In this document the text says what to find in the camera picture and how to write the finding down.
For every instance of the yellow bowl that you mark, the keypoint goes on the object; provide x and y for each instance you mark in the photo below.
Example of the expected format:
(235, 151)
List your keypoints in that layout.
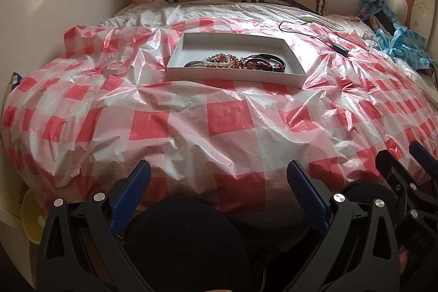
(30, 220)

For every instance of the blue plastic bag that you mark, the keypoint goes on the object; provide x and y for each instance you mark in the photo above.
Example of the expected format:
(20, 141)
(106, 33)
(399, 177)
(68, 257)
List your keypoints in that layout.
(400, 44)

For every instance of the white striped quilt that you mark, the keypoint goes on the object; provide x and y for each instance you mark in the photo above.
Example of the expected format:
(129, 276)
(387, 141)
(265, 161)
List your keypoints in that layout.
(212, 9)

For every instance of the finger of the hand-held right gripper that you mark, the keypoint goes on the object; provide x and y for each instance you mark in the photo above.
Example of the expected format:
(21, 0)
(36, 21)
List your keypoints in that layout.
(393, 172)
(422, 155)

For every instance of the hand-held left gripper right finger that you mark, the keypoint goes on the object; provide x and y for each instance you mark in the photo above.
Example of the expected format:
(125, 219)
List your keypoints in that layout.
(304, 189)

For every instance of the dark cloth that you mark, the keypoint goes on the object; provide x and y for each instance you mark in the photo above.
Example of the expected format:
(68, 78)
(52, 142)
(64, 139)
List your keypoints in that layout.
(386, 21)

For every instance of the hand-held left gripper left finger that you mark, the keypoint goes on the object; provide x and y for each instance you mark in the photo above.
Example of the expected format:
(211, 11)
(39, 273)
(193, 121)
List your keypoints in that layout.
(133, 189)

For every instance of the silver bangle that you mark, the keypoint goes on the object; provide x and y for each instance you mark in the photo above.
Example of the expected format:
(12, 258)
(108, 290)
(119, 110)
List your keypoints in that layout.
(192, 64)

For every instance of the red checkered plastic sheet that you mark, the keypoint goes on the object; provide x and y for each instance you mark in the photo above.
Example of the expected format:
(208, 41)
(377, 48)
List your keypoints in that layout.
(222, 124)

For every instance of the white cardboard box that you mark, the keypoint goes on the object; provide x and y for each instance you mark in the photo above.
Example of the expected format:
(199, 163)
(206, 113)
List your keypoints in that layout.
(232, 44)

